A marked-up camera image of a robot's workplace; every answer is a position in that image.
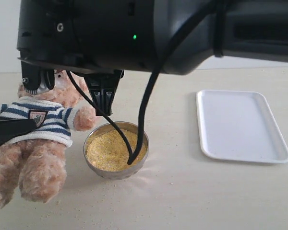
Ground black cable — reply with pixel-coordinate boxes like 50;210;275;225
66;0;233;165

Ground beige teddy bear striped shirt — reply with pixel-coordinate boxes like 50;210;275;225
0;70;97;209

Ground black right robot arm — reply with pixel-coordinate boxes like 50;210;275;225
17;0;288;115

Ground white plastic tray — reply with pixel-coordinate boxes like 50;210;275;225
196;90;288;164

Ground yellow millet grain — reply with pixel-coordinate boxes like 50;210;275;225
86;130;147;172

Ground steel bowl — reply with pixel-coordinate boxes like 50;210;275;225
84;123;149;180

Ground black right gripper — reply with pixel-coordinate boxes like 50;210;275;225
17;0;157;115

